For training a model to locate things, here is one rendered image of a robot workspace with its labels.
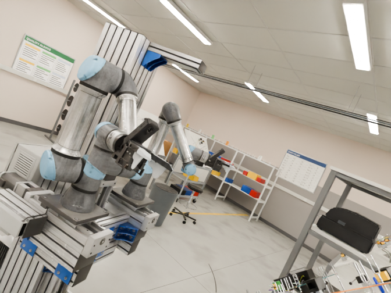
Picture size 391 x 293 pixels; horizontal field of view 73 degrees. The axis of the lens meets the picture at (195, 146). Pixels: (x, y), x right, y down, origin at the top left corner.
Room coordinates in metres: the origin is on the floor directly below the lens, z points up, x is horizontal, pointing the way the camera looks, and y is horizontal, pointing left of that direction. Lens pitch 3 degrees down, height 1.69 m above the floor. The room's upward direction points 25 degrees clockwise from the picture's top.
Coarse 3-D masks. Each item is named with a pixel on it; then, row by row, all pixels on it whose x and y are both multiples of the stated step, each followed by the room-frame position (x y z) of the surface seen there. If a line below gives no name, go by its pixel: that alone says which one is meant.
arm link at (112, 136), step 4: (112, 132) 0.84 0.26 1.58; (116, 132) 0.84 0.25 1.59; (120, 132) 0.84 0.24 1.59; (124, 132) 0.84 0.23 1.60; (108, 136) 0.83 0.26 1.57; (112, 136) 0.83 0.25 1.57; (116, 136) 0.82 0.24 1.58; (108, 140) 0.84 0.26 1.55; (112, 140) 0.82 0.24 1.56; (108, 144) 0.83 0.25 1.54; (112, 144) 0.82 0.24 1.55; (112, 148) 0.82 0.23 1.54
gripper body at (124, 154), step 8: (120, 136) 0.81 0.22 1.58; (120, 144) 0.82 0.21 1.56; (128, 144) 0.79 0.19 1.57; (136, 144) 0.75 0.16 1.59; (120, 152) 0.77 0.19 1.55; (128, 152) 0.76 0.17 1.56; (120, 160) 0.77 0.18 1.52; (128, 160) 0.73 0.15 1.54; (144, 160) 0.77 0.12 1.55; (128, 168) 0.74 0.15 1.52; (136, 168) 0.76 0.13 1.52
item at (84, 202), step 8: (72, 184) 1.14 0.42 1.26; (64, 192) 1.17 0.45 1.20; (72, 192) 1.13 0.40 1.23; (80, 192) 1.13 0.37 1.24; (88, 192) 1.14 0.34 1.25; (96, 192) 1.19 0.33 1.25; (64, 200) 1.12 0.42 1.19; (72, 200) 1.12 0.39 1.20; (80, 200) 1.13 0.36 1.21; (88, 200) 1.15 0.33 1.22; (72, 208) 1.11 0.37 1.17; (80, 208) 1.12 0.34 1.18; (88, 208) 1.15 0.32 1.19
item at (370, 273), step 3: (384, 237) 5.48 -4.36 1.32; (387, 237) 5.04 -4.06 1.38; (351, 252) 4.99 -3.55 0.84; (351, 264) 4.97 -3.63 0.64; (354, 267) 4.93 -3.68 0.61; (357, 267) 4.91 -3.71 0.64; (360, 267) 4.88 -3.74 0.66; (366, 267) 4.84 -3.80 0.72; (366, 270) 4.83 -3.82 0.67; (369, 270) 4.80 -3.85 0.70; (369, 273) 4.79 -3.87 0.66; (372, 273) 4.76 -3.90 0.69; (369, 276) 4.77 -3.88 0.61; (372, 276) 4.75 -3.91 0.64
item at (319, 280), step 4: (320, 276) 1.18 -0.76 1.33; (308, 280) 1.16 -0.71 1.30; (312, 280) 1.14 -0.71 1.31; (316, 280) 1.14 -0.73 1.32; (320, 280) 1.16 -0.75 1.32; (308, 284) 1.16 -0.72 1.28; (312, 284) 1.17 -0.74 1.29; (316, 284) 1.13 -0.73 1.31; (320, 284) 1.14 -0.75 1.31; (324, 284) 1.16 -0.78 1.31; (308, 288) 1.15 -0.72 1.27; (312, 288) 1.16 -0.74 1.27; (316, 288) 1.13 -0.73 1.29; (320, 288) 1.13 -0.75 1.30; (316, 292) 1.15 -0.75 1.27; (320, 292) 1.14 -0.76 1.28
